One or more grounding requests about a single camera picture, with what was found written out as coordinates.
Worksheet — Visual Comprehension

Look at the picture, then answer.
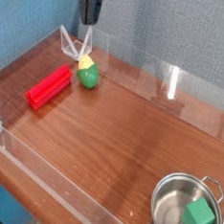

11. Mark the yellow green toy corn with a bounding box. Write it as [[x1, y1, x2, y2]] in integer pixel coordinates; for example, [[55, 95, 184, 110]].
[[77, 55, 99, 89]]

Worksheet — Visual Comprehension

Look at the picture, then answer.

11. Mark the clear acrylic back barrier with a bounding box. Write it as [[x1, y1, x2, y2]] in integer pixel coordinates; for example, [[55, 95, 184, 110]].
[[91, 29, 224, 143]]

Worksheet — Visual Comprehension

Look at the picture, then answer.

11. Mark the clear acrylic barrier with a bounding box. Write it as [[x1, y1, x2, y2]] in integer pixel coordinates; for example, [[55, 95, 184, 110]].
[[91, 29, 224, 143], [0, 127, 123, 224]]

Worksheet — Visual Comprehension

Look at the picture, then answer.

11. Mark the red plastic block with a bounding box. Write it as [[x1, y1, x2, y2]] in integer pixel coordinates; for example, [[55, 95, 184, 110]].
[[25, 64, 72, 110]]

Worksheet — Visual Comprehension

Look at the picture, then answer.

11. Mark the green wooden cube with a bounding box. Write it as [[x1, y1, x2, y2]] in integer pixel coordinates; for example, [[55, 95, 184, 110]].
[[182, 196, 215, 224]]

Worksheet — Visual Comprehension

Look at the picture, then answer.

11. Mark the clear acrylic front barrier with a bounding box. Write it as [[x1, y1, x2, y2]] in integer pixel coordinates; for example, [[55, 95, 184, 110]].
[[0, 127, 123, 224]]

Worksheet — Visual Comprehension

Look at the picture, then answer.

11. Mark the stainless steel pot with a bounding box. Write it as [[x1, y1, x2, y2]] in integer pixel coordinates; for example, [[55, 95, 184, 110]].
[[148, 172, 224, 224]]

